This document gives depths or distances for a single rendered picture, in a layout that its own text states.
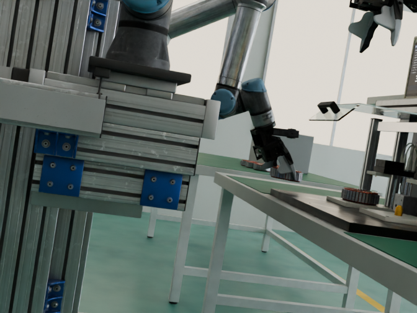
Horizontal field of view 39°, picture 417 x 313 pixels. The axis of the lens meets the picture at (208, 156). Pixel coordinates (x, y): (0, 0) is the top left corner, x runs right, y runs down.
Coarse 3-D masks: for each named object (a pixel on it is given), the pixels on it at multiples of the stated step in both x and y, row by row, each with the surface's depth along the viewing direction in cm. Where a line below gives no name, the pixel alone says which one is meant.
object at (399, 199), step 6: (396, 198) 180; (402, 198) 176; (408, 198) 176; (414, 198) 176; (390, 204) 183; (396, 204) 179; (402, 204) 176; (408, 204) 176; (414, 204) 176; (408, 210) 176; (414, 210) 176
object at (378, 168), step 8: (376, 160) 180; (384, 160) 175; (376, 168) 179; (384, 168) 174; (392, 168) 175; (400, 168) 175; (384, 176) 175; (408, 176) 176; (408, 184) 179; (408, 192) 177
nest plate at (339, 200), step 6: (330, 198) 180; (336, 198) 178; (342, 198) 182; (342, 204) 171; (348, 204) 169; (354, 204) 169; (360, 204) 169; (366, 204) 173; (378, 204) 181; (384, 210) 171; (390, 210) 171
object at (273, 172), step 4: (272, 168) 199; (276, 168) 198; (272, 172) 199; (276, 172) 198; (296, 172) 197; (300, 172) 199; (272, 176) 200; (276, 176) 197; (280, 176) 197; (284, 176) 196; (288, 176) 197; (300, 176) 198; (288, 180) 197; (292, 180) 197; (296, 180) 197; (300, 180) 199
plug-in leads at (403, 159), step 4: (408, 144) 181; (412, 144) 181; (416, 144) 181; (404, 148) 181; (408, 148) 179; (412, 148) 177; (416, 148) 179; (412, 152) 181; (416, 152) 181; (412, 156) 181; (416, 156) 177; (400, 160) 181; (404, 160) 178; (408, 160) 177; (412, 160) 180; (416, 160) 177; (408, 164) 177; (412, 164) 181; (416, 164) 178; (404, 168) 179; (408, 168) 176; (412, 168) 178
